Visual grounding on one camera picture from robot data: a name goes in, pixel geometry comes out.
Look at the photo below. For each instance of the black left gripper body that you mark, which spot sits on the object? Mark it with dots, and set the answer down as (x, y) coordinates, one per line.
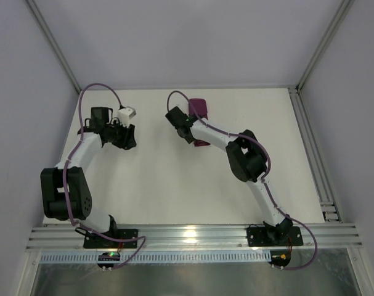
(128, 137)

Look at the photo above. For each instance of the purple satin napkin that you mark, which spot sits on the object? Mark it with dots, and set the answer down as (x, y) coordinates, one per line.
(201, 107)

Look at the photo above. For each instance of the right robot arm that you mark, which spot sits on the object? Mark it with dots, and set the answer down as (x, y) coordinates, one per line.
(250, 164)

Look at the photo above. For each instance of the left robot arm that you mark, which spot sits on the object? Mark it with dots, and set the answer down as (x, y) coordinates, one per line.
(65, 192)

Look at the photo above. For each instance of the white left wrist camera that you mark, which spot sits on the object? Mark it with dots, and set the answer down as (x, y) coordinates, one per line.
(125, 115)

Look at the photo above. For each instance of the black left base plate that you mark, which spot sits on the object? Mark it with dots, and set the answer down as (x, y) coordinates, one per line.
(125, 239)

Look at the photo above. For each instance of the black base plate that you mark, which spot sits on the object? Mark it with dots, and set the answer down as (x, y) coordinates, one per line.
(261, 236)
(125, 239)

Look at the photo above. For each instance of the slotted grey cable duct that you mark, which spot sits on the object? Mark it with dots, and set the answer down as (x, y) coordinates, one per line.
(157, 257)

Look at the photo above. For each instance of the aluminium left corner post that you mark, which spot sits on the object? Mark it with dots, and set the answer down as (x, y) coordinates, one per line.
(52, 42)

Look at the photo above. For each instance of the aluminium corner post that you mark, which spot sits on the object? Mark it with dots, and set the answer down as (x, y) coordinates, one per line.
(52, 42)
(329, 33)

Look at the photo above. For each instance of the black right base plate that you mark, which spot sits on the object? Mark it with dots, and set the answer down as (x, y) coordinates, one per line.
(261, 236)

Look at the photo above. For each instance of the aluminium right side rail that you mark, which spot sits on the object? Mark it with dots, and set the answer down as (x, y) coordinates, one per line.
(319, 173)

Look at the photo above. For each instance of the aluminium rail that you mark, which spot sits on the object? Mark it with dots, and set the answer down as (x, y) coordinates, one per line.
(319, 173)
(57, 237)

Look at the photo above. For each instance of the aluminium front rail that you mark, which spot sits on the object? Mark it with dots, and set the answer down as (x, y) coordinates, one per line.
(57, 237)

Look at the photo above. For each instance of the aluminium right corner post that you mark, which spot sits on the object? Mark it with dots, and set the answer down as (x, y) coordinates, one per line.
(329, 33)

